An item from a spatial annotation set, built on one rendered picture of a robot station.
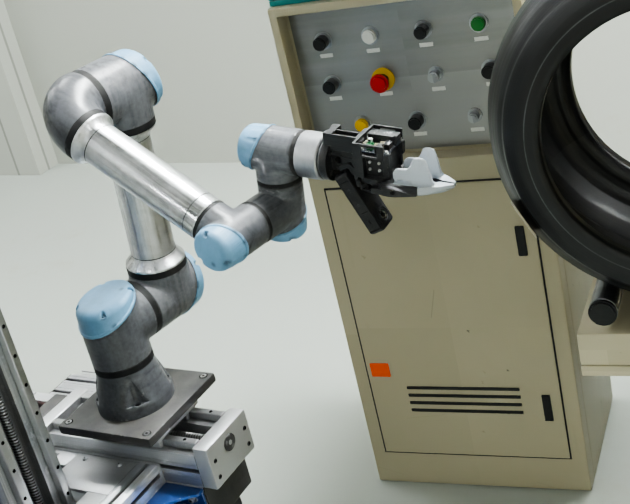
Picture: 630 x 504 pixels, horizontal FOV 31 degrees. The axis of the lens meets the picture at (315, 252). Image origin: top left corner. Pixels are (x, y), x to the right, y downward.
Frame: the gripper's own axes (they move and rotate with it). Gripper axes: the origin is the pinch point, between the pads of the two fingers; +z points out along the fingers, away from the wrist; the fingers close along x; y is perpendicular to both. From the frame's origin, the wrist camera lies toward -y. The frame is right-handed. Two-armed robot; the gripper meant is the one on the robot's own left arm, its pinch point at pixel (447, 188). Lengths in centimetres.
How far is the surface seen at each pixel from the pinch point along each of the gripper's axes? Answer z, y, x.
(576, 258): 18.1, -12.3, 6.2
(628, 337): 26.6, -24.9, 6.2
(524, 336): -12, -74, 65
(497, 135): 5.4, 6.3, 7.0
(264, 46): -202, -98, 261
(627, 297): 23.4, -25.1, 17.1
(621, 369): 25.9, -31.0, 5.8
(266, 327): -125, -139, 123
